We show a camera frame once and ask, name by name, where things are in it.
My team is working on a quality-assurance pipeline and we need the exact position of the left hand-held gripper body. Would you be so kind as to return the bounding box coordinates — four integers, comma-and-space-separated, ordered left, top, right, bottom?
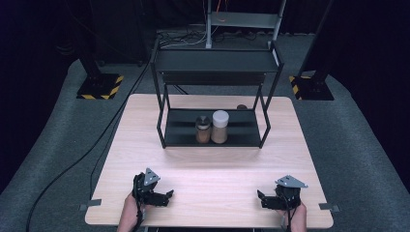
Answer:
132, 167, 161, 207

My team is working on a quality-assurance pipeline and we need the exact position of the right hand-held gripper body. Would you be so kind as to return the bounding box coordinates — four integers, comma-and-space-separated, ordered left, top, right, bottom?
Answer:
274, 174, 308, 211

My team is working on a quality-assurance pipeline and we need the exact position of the spice jar with silver lid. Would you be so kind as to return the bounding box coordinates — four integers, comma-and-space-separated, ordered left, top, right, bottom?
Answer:
194, 114, 213, 145

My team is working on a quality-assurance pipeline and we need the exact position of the spice jar with white lid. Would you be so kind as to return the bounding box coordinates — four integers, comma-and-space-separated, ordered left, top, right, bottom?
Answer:
210, 109, 231, 145

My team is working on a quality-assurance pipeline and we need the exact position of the black two-tier metal rack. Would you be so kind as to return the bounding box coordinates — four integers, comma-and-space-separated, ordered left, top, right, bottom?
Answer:
149, 39, 285, 150

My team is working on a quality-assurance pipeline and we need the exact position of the person's right hand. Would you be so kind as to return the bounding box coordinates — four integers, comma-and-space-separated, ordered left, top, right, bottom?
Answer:
276, 201, 308, 226

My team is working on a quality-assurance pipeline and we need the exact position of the person's left hand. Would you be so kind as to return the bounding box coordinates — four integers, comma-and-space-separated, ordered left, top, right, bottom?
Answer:
123, 191, 146, 225

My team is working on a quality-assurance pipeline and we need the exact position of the black stand with striped base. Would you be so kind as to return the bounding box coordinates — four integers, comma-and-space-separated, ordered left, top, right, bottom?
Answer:
76, 47, 125, 101
288, 0, 336, 102

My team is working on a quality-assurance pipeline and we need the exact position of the grey metal stand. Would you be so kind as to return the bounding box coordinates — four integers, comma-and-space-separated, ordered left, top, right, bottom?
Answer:
204, 0, 288, 50

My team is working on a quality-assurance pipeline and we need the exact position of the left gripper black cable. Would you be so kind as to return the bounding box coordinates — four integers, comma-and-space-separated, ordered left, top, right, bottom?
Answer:
133, 192, 145, 232

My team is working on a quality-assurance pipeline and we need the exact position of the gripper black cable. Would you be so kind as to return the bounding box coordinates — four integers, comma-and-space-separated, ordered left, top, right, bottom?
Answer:
133, 192, 145, 232
282, 192, 297, 232

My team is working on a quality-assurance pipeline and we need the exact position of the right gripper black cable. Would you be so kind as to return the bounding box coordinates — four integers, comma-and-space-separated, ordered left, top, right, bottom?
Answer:
282, 192, 297, 232

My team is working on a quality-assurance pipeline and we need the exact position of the grey table bracket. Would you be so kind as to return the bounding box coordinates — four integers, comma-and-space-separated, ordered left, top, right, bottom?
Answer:
318, 202, 341, 214
78, 198, 103, 213

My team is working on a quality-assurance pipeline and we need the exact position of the thin black floor cable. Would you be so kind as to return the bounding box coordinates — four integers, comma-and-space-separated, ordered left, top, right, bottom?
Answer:
89, 102, 130, 200

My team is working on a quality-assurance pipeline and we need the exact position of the thick black floor cable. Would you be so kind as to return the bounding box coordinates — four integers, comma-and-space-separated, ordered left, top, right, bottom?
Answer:
25, 57, 153, 232

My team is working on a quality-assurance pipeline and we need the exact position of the bundle of floor cables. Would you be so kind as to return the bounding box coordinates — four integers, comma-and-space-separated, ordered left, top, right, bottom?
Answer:
157, 28, 212, 50

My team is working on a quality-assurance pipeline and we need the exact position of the orange cable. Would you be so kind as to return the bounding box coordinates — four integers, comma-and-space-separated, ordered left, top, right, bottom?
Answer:
215, 0, 228, 23

